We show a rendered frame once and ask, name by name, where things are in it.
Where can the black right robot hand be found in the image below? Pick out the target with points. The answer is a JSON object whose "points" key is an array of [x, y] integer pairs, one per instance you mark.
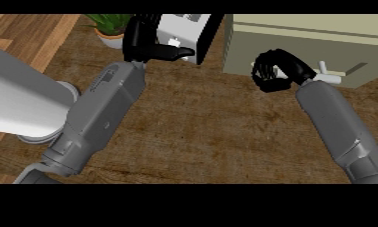
{"points": [[296, 66]]}

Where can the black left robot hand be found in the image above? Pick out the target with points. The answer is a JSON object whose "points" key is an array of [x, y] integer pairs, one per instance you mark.
{"points": [[141, 46]]}

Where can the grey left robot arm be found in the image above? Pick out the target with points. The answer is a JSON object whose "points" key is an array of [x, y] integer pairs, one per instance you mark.
{"points": [[101, 111]]}

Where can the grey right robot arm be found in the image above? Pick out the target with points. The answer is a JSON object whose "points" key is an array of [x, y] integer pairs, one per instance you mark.
{"points": [[334, 121]]}

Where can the olive beige drawer cabinet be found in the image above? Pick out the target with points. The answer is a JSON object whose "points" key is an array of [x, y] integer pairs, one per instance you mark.
{"points": [[305, 42]]}

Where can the green plant in white pot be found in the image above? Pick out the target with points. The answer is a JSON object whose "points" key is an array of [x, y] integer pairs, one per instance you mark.
{"points": [[111, 36]]}

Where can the white appliance with black side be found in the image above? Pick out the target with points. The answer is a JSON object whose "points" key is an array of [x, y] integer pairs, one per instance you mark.
{"points": [[179, 27]]}

